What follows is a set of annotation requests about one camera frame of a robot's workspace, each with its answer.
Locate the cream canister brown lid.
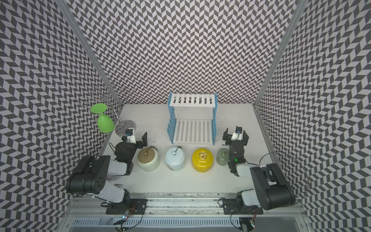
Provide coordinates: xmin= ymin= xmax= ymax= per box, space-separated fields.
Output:
xmin=137 ymin=146 xmax=160 ymax=172

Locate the green tea canister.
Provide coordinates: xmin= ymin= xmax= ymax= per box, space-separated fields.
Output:
xmin=216 ymin=148 xmax=230 ymax=166

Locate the yellow tea canister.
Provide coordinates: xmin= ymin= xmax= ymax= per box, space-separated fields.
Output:
xmin=192 ymin=148 xmax=214 ymax=173

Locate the light blue tea canister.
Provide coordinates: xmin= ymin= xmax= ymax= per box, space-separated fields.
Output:
xmin=165 ymin=146 xmax=186 ymax=171

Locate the blue white slatted shelf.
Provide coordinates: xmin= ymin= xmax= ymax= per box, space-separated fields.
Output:
xmin=167 ymin=93 xmax=218 ymax=145

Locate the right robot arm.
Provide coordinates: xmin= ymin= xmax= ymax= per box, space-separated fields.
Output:
xmin=222 ymin=126 xmax=296 ymax=213

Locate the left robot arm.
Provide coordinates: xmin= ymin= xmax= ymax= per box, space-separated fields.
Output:
xmin=66 ymin=129 xmax=148 ymax=206

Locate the green plastic wine glass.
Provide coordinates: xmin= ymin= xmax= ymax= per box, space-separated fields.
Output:
xmin=90 ymin=103 xmax=115 ymax=133

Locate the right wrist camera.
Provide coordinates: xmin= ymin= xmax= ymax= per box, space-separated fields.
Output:
xmin=231 ymin=126 xmax=243 ymax=141

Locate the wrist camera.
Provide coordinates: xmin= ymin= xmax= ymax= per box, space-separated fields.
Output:
xmin=123 ymin=128 xmax=136 ymax=144
xmin=231 ymin=126 xmax=243 ymax=141

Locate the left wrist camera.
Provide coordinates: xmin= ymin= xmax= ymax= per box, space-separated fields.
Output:
xmin=123 ymin=128 xmax=136 ymax=144

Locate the chrome wire glass rack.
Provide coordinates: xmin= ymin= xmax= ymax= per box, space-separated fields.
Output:
xmin=78 ymin=87 xmax=136 ymax=136

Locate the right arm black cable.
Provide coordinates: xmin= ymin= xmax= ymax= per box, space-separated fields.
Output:
xmin=257 ymin=152 xmax=308 ymax=186

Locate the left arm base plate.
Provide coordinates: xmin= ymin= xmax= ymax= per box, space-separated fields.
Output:
xmin=106 ymin=199 xmax=148 ymax=215

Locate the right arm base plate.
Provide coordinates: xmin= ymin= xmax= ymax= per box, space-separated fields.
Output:
xmin=217 ymin=198 xmax=264 ymax=215

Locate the aluminium front rail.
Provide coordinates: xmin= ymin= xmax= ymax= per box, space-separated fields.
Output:
xmin=65 ymin=192 xmax=308 ymax=218

